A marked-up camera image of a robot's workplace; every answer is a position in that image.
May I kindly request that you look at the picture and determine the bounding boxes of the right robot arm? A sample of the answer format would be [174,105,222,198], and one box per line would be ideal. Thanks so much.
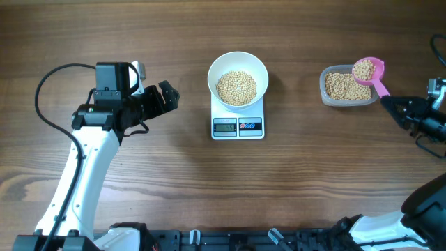
[329,96,445,250]

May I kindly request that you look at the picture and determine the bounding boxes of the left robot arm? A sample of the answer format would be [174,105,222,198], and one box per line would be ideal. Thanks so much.
[13,62,180,250]

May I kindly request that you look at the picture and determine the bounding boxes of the left black cable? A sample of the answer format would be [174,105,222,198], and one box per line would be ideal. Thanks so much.
[33,63,97,251]

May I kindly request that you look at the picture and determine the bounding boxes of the pink plastic scoop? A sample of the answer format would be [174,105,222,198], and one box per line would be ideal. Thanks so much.
[352,57,390,98]

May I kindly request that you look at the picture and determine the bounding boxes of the white bowl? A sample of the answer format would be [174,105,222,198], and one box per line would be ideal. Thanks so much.
[207,52,269,110]

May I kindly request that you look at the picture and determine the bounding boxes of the pile of soybeans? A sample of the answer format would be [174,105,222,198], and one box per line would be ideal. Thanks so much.
[325,60,376,101]

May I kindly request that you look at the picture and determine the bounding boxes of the clear plastic container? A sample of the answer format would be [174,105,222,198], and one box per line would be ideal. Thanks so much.
[319,65,379,107]

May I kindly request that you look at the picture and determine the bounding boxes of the soybeans in white bowl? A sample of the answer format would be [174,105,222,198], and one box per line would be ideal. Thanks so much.
[216,70,257,106]

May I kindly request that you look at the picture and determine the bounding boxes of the white digital kitchen scale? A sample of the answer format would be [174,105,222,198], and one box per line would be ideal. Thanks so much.
[210,96,266,140]

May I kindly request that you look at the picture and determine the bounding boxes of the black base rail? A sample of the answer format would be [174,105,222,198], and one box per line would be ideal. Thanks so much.
[142,229,364,251]

